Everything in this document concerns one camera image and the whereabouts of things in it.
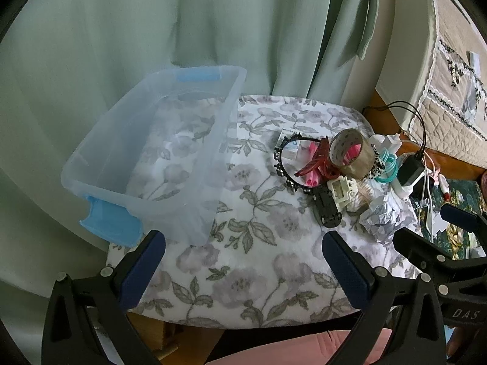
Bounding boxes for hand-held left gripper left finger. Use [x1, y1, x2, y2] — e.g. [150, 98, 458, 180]
[42, 230, 166, 365]

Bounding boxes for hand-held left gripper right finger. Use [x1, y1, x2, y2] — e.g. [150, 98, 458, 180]
[321, 230, 446, 365]

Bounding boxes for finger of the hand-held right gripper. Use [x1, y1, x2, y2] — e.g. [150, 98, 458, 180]
[393, 227, 455, 275]
[442, 203, 487, 236]

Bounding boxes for grey patterned paper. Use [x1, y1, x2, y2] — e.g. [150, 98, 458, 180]
[359, 192, 419, 244]

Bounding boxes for black toy car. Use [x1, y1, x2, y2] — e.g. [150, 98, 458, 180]
[313, 186, 343, 229]

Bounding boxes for pack of cotton swabs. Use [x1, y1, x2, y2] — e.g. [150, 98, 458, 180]
[350, 179, 377, 214]

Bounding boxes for teal plastic bangles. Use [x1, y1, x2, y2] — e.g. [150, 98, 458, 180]
[375, 150, 400, 185]

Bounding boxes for white hair claw clip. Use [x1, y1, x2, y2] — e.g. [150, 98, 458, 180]
[326, 177, 360, 206]

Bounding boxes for clear plastic container blue handles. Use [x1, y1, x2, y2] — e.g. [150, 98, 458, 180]
[61, 66, 247, 247]

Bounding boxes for leopard print scrunchie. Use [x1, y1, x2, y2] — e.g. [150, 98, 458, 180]
[367, 142, 387, 183]

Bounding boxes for brown packing tape roll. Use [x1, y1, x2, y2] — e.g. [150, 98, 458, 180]
[328, 128, 375, 180]

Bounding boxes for red hair claw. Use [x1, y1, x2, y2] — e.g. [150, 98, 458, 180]
[294, 137, 335, 180]

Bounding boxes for black beaded headband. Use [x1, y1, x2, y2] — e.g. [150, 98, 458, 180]
[274, 134, 324, 194]

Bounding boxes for small white cardboard box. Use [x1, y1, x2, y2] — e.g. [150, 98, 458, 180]
[279, 128, 316, 164]

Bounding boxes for green floral rug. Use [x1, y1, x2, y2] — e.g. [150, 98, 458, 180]
[430, 179, 487, 259]

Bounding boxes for white red pen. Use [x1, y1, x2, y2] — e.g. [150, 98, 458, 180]
[437, 175, 451, 202]

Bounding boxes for white power strip with charger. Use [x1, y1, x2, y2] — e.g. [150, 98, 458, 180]
[361, 87, 487, 183]

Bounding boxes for black charger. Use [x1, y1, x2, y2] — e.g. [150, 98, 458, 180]
[396, 154, 425, 188]

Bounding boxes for floral fleece blanket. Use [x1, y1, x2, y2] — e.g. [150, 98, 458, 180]
[107, 94, 423, 329]

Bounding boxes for person's pink clothing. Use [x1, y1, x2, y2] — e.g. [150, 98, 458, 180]
[207, 327, 385, 365]

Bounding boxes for white charger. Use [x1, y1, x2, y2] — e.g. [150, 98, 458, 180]
[375, 134, 402, 156]

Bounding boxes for beige quilted bedspread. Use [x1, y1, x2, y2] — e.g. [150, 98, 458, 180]
[375, 0, 487, 168]

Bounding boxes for white bed board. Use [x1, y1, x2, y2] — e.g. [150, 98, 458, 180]
[342, 0, 436, 137]

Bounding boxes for green curtain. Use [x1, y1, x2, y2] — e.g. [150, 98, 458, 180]
[0, 0, 381, 301]

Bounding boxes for white cable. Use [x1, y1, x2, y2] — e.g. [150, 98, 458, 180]
[413, 156, 442, 236]

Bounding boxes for black cable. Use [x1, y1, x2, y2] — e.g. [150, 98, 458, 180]
[361, 104, 424, 156]
[388, 101, 427, 160]

